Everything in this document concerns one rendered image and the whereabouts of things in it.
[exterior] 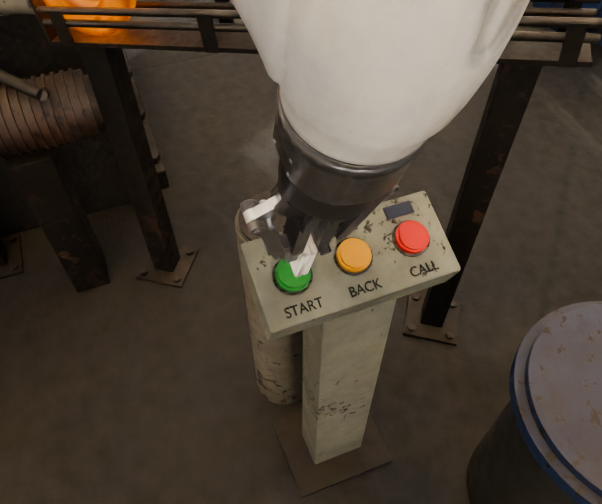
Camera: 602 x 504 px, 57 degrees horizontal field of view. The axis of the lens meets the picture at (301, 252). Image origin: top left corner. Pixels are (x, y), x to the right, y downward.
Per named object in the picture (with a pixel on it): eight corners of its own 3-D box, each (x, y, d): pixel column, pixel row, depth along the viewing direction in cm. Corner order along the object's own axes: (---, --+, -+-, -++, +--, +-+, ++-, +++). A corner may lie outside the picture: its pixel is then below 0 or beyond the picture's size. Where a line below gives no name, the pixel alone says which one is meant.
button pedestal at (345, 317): (261, 425, 113) (231, 226, 64) (367, 386, 118) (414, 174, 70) (288, 503, 103) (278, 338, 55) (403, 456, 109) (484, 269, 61)
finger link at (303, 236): (328, 211, 41) (311, 216, 41) (305, 261, 51) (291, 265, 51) (310, 166, 42) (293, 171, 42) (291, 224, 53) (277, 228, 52)
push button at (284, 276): (269, 266, 63) (270, 261, 61) (302, 256, 64) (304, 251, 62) (280, 298, 62) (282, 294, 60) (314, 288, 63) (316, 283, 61)
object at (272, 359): (249, 364, 121) (223, 199, 81) (300, 346, 124) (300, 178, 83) (267, 413, 114) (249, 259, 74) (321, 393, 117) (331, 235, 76)
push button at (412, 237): (387, 230, 66) (391, 224, 65) (417, 221, 67) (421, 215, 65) (400, 260, 65) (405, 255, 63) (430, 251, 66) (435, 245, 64)
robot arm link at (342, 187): (255, 47, 31) (251, 108, 37) (311, 187, 29) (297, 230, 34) (399, 17, 33) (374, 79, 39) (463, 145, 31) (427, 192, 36)
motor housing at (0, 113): (59, 261, 139) (-45, 76, 97) (146, 237, 144) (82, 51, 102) (65, 301, 131) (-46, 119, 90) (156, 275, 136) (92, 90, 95)
